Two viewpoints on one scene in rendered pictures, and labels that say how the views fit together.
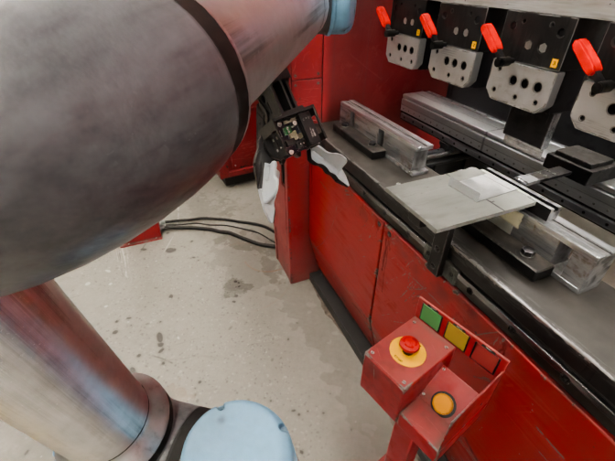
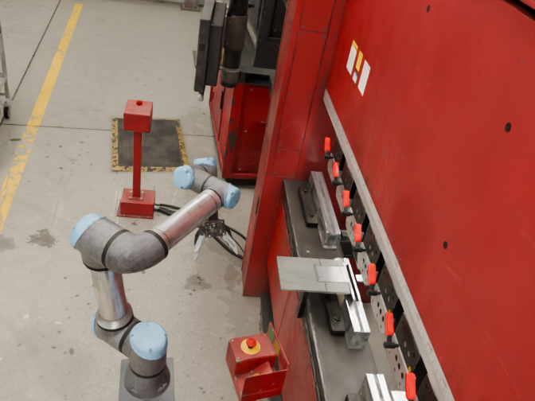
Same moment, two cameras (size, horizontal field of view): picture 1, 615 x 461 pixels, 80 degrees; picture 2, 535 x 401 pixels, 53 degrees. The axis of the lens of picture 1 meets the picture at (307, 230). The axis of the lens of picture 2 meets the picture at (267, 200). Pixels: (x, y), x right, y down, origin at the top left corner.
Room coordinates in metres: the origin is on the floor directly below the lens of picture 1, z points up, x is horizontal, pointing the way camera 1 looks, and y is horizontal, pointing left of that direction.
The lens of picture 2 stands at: (-0.86, -0.44, 2.36)
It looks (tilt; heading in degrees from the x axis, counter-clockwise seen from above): 34 degrees down; 12
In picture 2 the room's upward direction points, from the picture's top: 11 degrees clockwise
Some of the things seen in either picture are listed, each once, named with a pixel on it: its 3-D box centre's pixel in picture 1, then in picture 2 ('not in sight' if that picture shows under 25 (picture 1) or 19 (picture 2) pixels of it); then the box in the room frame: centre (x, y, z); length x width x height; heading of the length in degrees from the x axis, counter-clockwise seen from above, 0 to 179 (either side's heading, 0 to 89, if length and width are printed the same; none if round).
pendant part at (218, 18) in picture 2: not in sight; (212, 42); (1.66, 0.53, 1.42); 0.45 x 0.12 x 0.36; 19
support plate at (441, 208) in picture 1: (458, 196); (312, 274); (0.71, -0.33, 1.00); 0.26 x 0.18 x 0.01; 113
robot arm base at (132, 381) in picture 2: not in sight; (147, 370); (0.18, 0.07, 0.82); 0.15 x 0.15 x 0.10
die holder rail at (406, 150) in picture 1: (379, 133); (322, 208); (1.27, -0.26, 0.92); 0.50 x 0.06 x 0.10; 23
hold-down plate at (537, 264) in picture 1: (489, 234); (330, 302); (0.71, -0.43, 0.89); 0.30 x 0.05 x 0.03; 23
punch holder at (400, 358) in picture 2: not in sight; (415, 353); (0.23, -0.69, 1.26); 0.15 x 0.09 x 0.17; 23
